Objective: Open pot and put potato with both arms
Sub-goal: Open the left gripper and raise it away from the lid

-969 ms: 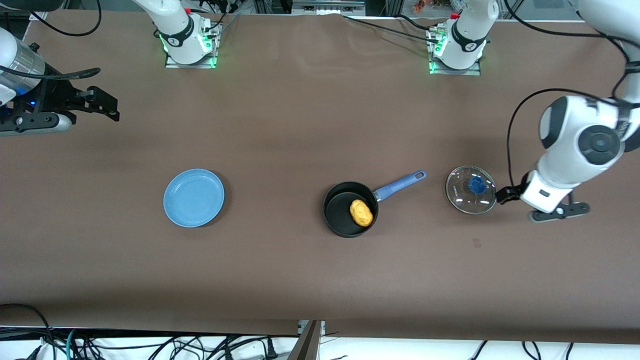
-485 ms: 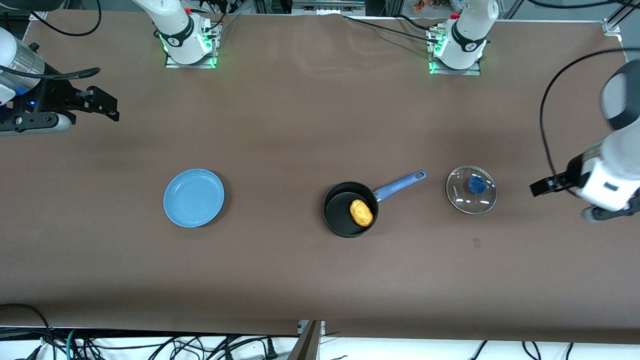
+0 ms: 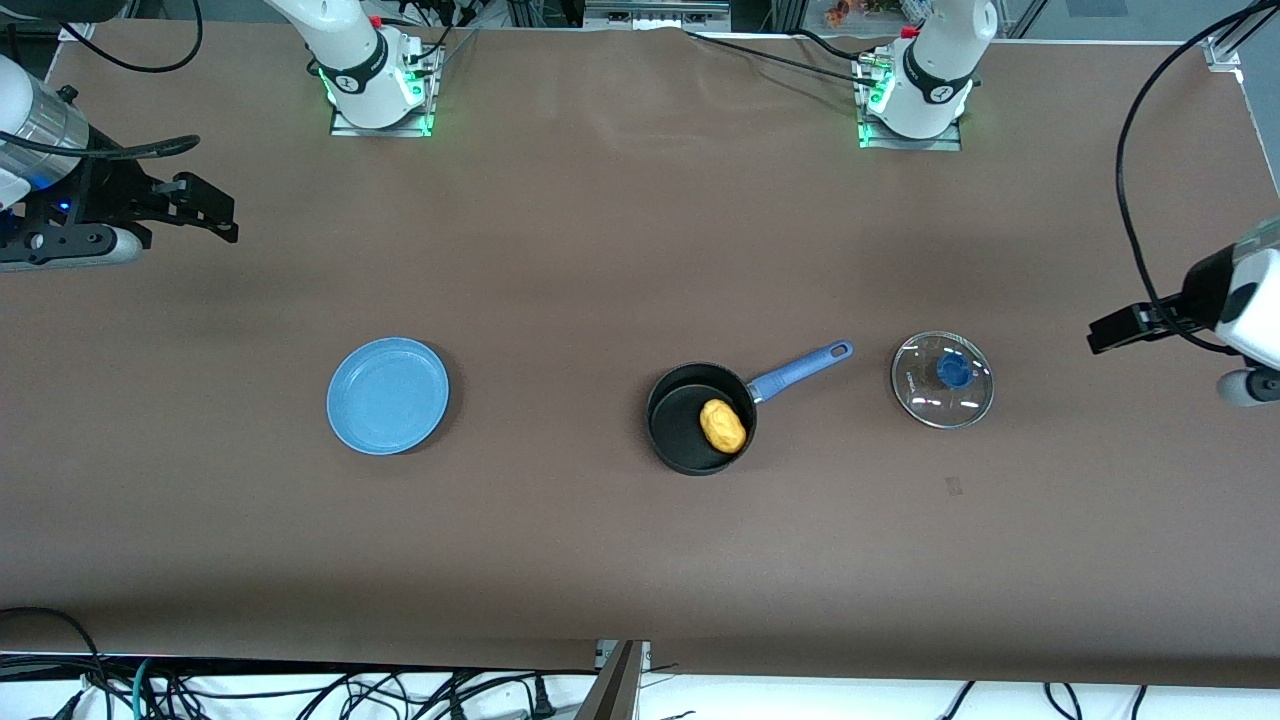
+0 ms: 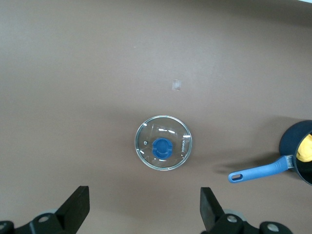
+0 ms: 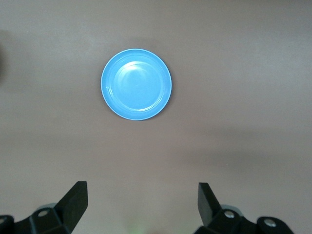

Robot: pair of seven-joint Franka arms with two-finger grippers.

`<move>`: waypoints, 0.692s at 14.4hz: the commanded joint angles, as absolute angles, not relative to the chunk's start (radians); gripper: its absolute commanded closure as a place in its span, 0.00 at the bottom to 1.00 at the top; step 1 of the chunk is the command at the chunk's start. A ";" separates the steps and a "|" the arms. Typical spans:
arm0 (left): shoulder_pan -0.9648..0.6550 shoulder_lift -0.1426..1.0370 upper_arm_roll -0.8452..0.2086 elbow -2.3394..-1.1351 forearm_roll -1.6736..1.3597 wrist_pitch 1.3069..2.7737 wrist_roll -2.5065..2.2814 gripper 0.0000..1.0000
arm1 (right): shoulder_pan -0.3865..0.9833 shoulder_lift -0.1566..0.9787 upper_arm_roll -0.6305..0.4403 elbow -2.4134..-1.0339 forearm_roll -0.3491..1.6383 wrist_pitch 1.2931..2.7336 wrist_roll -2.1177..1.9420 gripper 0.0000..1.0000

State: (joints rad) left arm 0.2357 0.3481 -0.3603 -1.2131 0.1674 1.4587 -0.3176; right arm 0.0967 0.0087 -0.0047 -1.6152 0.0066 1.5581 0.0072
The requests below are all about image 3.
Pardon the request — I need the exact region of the glass lid with blue knob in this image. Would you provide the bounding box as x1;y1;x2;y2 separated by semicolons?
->
890;331;996;430

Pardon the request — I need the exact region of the yellow potato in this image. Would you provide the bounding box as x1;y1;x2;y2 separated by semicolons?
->
699;398;749;455

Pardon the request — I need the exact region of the blue round plate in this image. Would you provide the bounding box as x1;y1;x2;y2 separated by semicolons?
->
326;337;451;457

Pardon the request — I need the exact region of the brown table cover sheet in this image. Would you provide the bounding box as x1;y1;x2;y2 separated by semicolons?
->
0;18;1280;691

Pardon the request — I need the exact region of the grey metal box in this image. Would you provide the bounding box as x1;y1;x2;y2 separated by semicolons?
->
585;0;731;31

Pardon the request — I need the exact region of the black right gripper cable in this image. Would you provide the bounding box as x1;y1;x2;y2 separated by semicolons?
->
0;135;201;161

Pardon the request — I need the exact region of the black hanging right arm cable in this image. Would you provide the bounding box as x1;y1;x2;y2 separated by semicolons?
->
55;0;204;74

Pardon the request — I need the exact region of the black hanging arm cable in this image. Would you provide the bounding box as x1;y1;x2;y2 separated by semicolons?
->
1115;0;1280;353
55;0;204;74

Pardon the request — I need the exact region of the black hanging left arm cable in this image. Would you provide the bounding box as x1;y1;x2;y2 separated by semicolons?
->
1115;0;1280;353

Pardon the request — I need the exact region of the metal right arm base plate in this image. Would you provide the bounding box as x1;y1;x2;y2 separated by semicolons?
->
330;40;434;138

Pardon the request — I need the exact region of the aluminium profile with bracket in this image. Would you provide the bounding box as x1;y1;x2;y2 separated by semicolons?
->
1205;0;1280;71

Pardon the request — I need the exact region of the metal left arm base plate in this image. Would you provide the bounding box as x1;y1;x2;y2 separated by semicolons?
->
858;55;963;151

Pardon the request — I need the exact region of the short black cable on table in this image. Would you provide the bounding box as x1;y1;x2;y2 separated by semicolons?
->
795;28;871;63

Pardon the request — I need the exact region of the black looped floor cable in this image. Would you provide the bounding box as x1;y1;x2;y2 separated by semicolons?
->
0;607;113;720

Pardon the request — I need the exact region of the long black cable on table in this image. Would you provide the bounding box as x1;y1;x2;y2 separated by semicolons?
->
685;30;881;86

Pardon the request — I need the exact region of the black pot with blue handle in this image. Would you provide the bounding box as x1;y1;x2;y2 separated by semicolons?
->
645;340;856;477

